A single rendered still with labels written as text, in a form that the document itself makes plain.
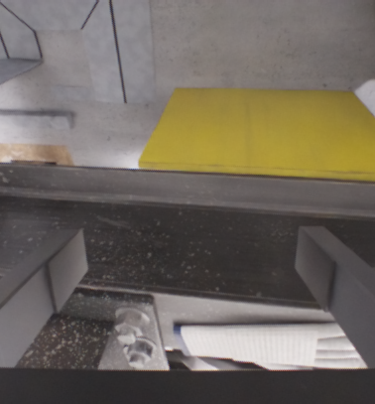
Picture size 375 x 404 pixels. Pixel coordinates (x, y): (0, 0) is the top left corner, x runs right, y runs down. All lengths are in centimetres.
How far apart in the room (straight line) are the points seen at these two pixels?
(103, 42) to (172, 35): 19
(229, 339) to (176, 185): 28
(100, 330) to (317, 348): 26
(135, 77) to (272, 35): 38
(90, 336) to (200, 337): 13
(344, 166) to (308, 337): 31
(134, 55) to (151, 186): 45
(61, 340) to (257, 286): 26
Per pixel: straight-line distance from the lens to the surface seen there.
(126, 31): 87
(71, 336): 40
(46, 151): 118
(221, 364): 65
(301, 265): 17
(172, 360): 121
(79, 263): 17
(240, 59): 85
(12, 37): 103
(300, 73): 88
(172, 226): 50
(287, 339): 37
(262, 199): 53
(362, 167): 57
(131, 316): 35
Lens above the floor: 83
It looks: 49 degrees down
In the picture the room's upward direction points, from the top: 168 degrees counter-clockwise
